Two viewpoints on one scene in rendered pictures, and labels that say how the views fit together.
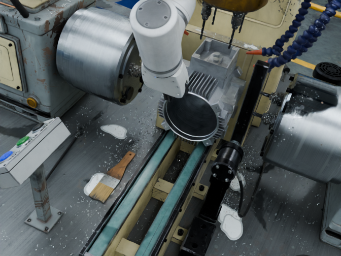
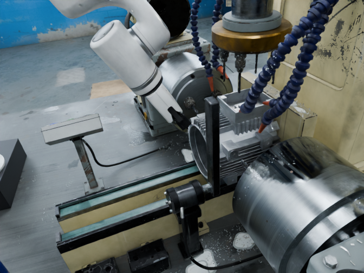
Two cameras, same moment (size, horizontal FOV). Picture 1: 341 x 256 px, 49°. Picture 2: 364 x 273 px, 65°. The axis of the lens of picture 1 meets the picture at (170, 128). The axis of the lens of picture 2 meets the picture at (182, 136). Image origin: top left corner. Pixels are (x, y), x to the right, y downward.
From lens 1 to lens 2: 0.66 m
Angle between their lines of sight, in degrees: 43
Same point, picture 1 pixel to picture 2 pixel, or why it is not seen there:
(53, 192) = (114, 174)
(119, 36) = (180, 72)
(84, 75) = not seen: hidden behind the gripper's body
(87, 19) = (173, 59)
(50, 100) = (153, 117)
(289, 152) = (243, 216)
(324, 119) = (280, 190)
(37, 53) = not seen: hidden behind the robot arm
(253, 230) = not seen: outside the picture
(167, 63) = (128, 80)
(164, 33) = (98, 46)
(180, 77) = (154, 99)
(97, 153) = (162, 164)
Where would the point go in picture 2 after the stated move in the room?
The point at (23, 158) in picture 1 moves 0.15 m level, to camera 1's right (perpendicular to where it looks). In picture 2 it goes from (55, 128) to (73, 150)
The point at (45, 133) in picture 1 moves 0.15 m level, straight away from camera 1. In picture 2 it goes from (81, 119) to (112, 97)
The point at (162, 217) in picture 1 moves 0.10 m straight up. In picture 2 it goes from (122, 217) to (114, 190)
